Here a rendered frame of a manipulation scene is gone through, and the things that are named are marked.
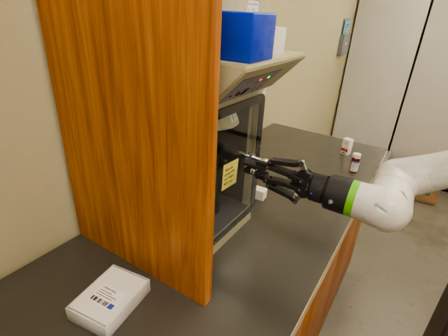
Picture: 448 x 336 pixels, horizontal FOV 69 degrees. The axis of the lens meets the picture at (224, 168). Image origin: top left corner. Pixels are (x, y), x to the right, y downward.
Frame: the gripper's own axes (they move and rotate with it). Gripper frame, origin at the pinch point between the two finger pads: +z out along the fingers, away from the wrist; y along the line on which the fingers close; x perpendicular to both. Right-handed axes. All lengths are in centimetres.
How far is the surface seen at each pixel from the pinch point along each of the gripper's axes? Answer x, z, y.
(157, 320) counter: 39.2, 3.5, -24.7
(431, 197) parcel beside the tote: -251, -64, -119
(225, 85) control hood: 20.3, -1.7, 27.7
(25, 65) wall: 32, 49, 27
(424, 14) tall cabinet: -291, -12, 34
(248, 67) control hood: 18.9, -5.8, 31.5
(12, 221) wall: 45, 49, -12
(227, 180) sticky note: 8.8, 4.2, -1.2
